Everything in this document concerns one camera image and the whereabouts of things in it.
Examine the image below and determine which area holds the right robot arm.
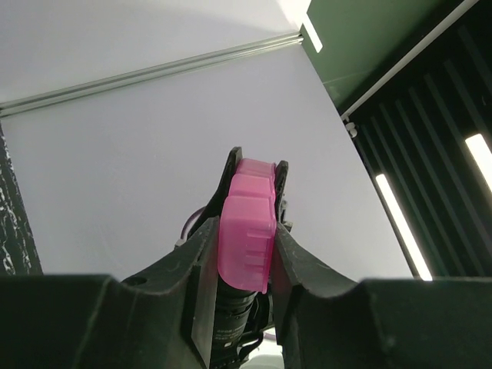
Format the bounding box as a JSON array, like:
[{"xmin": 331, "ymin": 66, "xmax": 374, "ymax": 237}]
[{"xmin": 181, "ymin": 147, "xmax": 288, "ymax": 368}]

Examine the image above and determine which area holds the pink weekly pill organizer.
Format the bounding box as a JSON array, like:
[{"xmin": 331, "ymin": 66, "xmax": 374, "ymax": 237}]
[{"xmin": 218, "ymin": 158, "xmax": 277, "ymax": 294}]

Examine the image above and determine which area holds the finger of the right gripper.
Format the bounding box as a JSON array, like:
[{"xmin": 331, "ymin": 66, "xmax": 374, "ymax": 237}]
[
  {"xmin": 201, "ymin": 146, "xmax": 243, "ymax": 221},
  {"xmin": 274, "ymin": 161, "xmax": 289, "ymax": 229}
]

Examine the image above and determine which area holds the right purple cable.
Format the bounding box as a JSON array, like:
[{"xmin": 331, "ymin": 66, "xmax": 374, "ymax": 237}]
[{"xmin": 180, "ymin": 205, "xmax": 207, "ymax": 241}]

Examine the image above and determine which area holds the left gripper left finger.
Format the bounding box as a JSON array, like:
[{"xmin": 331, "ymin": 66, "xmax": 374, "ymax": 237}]
[{"xmin": 1, "ymin": 218, "xmax": 218, "ymax": 368}]

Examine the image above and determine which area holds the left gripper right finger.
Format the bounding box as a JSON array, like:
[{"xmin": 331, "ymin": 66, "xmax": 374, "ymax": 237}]
[{"xmin": 272, "ymin": 225, "xmax": 491, "ymax": 368}]

